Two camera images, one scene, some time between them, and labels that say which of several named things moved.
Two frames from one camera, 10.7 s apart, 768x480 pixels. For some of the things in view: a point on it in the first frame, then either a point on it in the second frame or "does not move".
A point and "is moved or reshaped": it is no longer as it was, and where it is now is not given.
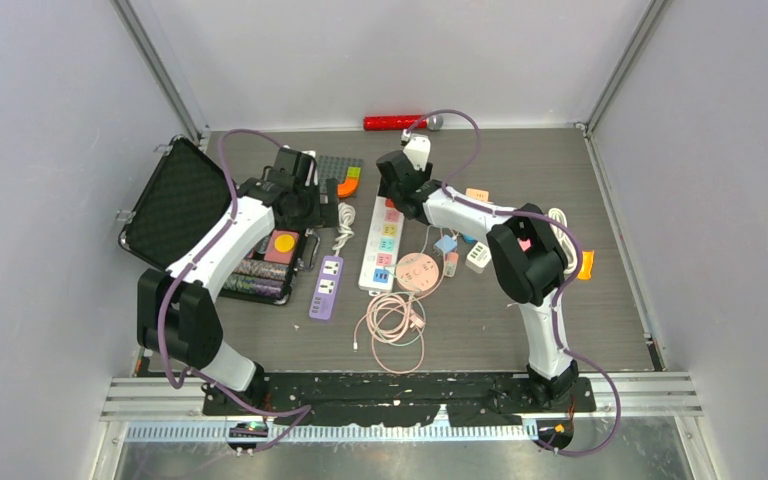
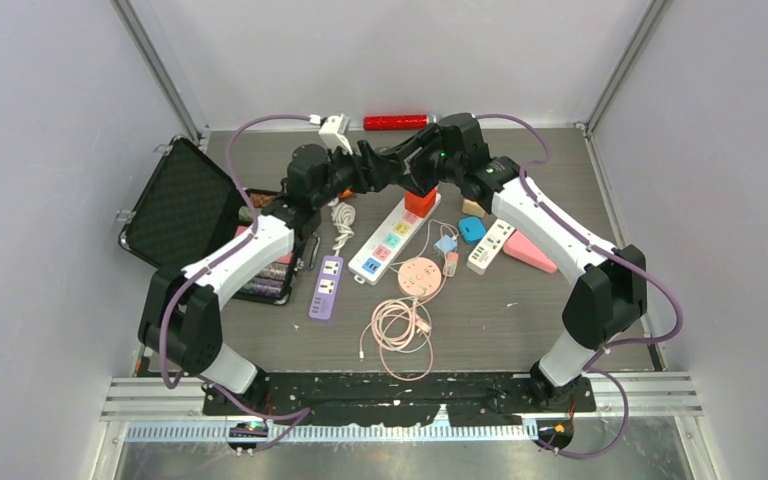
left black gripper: [323, 214] -> [371, 172]
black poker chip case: [183, 193] does not move
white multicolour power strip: [382, 248] is moved or reshaped
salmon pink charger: [451, 260] does not move
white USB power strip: [478, 258] does not move
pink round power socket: [417, 272] does not move
